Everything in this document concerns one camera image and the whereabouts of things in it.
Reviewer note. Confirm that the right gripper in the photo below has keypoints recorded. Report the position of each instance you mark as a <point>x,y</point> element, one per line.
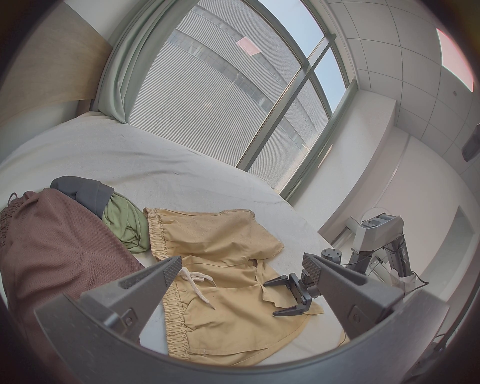
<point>303,292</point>

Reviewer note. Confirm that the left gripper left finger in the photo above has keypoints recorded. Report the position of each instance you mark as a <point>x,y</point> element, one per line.
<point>138,300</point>

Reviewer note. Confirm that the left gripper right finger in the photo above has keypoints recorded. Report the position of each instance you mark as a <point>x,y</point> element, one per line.
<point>352,300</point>

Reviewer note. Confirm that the tan shorts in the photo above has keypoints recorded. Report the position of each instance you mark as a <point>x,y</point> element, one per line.
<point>225,300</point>

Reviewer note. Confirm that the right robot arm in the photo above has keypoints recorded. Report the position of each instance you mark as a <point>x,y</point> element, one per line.
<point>375,232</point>

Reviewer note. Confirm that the bed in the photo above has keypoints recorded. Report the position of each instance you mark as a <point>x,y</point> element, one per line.
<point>187,168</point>

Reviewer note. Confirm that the green garment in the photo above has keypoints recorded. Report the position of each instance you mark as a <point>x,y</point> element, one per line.
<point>127,225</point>

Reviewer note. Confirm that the brown shorts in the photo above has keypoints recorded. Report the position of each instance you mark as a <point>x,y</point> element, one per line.
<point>56,255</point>

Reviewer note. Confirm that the black garment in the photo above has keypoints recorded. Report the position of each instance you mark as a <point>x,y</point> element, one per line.
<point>90,195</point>

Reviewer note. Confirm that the window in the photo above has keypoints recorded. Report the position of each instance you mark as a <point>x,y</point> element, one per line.
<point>225,93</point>

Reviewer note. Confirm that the grey-green curtain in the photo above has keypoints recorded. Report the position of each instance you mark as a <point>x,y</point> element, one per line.
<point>123,75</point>

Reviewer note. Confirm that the ceiling light panel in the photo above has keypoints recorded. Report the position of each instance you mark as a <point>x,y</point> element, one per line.
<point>455,60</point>

